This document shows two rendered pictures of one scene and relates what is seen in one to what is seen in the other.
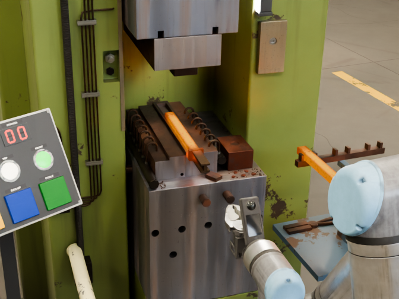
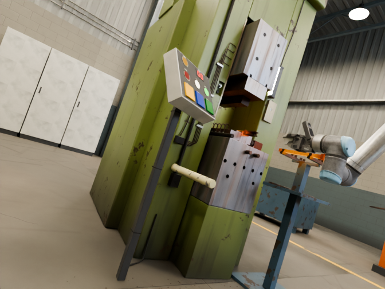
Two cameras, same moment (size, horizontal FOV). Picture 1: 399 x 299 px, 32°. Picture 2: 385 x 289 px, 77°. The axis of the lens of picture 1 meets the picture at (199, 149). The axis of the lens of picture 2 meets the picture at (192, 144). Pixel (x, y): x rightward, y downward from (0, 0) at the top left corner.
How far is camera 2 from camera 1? 1.45 m
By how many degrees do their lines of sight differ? 32
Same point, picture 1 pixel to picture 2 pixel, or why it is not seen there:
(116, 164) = (205, 132)
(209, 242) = (241, 177)
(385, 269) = not seen: outside the picture
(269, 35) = (270, 106)
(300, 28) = (278, 110)
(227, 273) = (242, 198)
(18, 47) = (163, 87)
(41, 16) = (205, 53)
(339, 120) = not seen: hidden behind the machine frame
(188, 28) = (259, 79)
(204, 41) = (262, 88)
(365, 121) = not seen: hidden behind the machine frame
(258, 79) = (261, 123)
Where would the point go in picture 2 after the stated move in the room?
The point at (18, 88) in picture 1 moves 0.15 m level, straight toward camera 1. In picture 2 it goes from (155, 104) to (162, 103)
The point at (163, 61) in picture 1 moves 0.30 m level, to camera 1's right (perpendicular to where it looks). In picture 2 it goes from (248, 86) to (285, 102)
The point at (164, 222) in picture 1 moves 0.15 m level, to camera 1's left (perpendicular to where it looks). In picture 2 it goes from (230, 157) to (208, 149)
